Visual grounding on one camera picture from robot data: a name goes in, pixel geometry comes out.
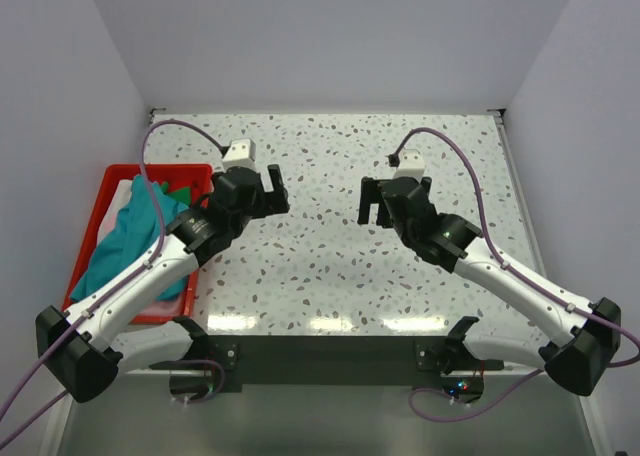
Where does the teal t shirt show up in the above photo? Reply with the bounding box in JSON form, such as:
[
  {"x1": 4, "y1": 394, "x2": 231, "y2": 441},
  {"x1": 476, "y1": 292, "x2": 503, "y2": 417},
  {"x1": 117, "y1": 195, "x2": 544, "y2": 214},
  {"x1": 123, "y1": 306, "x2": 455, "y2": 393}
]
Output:
[{"x1": 70, "y1": 175, "x2": 188, "y2": 303}]

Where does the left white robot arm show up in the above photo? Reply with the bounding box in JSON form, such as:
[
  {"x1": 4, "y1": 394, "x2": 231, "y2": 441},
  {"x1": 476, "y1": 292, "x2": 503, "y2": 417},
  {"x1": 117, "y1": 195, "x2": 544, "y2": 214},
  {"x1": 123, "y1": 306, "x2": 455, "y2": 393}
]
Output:
[{"x1": 35, "y1": 165, "x2": 290, "y2": 403}]

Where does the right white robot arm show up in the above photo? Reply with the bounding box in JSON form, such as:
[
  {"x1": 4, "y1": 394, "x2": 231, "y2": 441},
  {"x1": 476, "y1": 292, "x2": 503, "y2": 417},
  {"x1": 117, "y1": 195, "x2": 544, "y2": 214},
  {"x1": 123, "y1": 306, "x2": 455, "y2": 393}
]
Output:
[{"x1": 357, "y1": 177, "x2": 621, "y2": 396}]

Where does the red plastic bin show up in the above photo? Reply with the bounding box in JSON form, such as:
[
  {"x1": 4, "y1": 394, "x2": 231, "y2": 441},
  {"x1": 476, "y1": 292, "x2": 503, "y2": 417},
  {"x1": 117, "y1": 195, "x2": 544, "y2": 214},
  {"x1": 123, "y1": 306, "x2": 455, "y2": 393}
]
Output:
[{"x1": 61, "y1": 164, "x2": 213, "y2": 325}]

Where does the green and red garment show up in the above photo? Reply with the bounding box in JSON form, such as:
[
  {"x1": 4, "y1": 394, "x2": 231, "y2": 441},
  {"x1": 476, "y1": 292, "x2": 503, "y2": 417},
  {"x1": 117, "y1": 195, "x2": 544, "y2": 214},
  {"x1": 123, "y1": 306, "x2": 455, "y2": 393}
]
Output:
[{"x1": 159, "y1": 181, "x2": 192, "y2": 206}]

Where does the white t shirt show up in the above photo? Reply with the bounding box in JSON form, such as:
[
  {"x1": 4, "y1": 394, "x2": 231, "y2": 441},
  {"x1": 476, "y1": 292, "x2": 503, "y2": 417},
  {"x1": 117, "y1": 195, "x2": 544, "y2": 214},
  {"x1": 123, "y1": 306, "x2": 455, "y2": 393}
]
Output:
[{"x1": 96, "y1": 179, "x2": 133, "y2": 244}]

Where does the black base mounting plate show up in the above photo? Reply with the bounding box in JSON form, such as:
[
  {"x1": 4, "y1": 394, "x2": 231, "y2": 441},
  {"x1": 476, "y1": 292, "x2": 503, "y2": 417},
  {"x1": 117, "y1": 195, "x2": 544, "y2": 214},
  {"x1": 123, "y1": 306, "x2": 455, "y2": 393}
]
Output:
[{"x1": 158, "y1": 335, "x2": 504, "y2": 398}]

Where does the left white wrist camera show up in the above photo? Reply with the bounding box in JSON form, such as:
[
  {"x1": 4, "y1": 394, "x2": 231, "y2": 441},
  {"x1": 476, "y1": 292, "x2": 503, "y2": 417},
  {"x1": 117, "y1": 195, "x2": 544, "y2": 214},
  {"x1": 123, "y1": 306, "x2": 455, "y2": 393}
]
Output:
[{"x1": 222, "y1": 138, "x2": 256, "y2": 171}]

